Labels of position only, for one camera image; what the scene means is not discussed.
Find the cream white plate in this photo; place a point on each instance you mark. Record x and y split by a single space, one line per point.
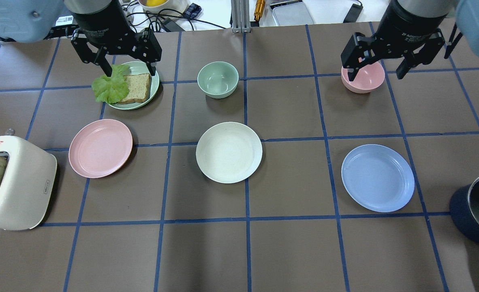
229 152

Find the green bowl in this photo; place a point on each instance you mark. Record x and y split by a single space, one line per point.
218 79

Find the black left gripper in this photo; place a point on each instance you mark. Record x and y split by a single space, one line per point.
98 25

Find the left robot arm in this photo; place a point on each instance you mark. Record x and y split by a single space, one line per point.
28 21

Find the blue plate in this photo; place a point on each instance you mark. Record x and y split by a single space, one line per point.
378 178

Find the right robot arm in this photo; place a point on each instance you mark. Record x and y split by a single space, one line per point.
461 19

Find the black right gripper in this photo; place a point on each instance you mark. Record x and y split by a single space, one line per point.
410 25

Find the brass connector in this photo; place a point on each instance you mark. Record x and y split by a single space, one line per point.
259 10

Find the green lettuce leaf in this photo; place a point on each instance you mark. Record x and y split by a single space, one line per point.
112 89

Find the black power adapter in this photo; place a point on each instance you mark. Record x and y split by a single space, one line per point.
353 13

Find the bread slice on plate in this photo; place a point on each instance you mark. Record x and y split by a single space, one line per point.
139 88

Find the dark blue pot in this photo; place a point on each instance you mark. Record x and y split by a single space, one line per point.
476 211

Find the aluminium frame post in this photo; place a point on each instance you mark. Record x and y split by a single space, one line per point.
240 16

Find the white toaster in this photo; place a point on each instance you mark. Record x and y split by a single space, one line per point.
26 187

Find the silver metal tray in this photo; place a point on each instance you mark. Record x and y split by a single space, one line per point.
290 13

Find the light green plate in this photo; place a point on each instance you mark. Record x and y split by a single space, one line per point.
138 67

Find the pink plate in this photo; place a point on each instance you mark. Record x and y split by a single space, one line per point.
100 148

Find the pink bowl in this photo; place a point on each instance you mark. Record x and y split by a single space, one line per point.
368 78

